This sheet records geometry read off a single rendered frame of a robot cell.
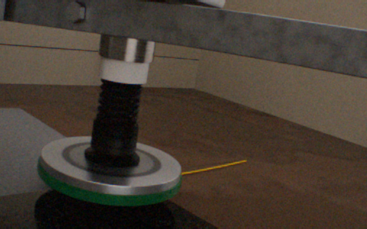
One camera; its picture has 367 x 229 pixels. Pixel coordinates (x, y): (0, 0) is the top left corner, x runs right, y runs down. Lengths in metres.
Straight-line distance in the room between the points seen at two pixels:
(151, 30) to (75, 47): 5.45
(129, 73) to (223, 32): 0.16
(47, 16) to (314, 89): 5.40
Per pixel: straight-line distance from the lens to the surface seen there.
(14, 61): 5.67
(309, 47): 0.48
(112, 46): 0.59
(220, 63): 6.98
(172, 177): 0.61
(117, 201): 0.56
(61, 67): 5.93
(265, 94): 6.35
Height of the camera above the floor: 1.08
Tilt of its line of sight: 12 degrees down
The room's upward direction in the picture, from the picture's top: 10 degrees clockwise
